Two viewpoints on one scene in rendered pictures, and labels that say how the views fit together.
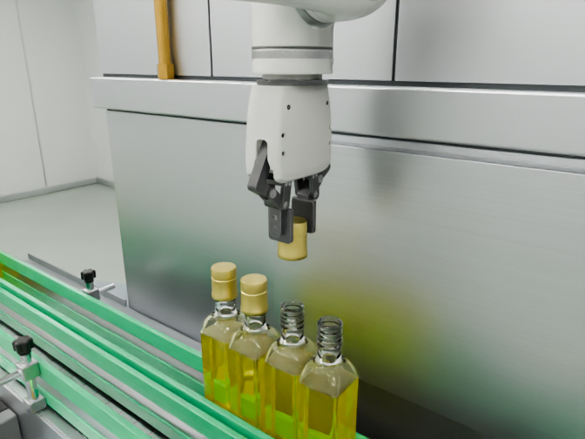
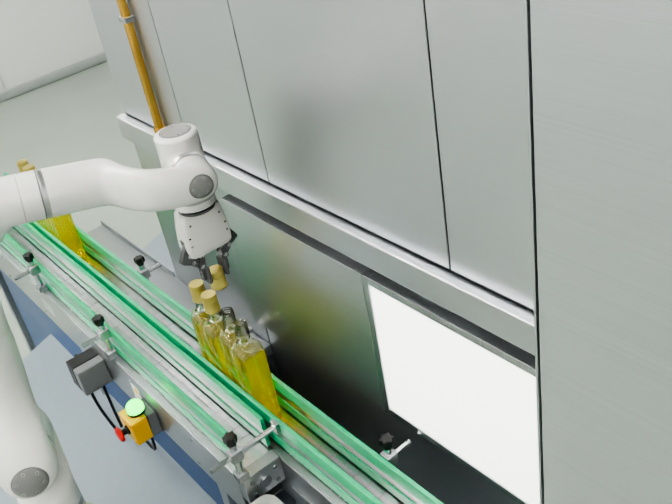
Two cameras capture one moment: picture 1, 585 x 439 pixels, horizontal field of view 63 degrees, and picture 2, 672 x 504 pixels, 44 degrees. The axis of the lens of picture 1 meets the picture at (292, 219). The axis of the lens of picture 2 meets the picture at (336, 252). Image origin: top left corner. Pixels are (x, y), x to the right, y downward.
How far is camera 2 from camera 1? 128 cm
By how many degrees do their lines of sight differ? 22
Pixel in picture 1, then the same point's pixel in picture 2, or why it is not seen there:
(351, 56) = (248, 161)
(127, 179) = not seen: hidden behind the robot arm
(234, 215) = not seen: hidden behind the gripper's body
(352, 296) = (277, 298)
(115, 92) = (133, 134)
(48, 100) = not seen: outside the picture
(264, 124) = (181, 234)
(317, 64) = (199, 206)
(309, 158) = (212, 243)
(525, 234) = (325, 282)
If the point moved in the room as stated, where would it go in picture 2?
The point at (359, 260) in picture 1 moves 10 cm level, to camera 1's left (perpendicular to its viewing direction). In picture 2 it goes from (274, 279) to (231, 279)
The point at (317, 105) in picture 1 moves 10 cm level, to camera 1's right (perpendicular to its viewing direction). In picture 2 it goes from (210, 217) to (258, 216)
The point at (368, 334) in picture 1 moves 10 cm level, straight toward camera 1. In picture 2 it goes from (289, 321) to (269, 350)
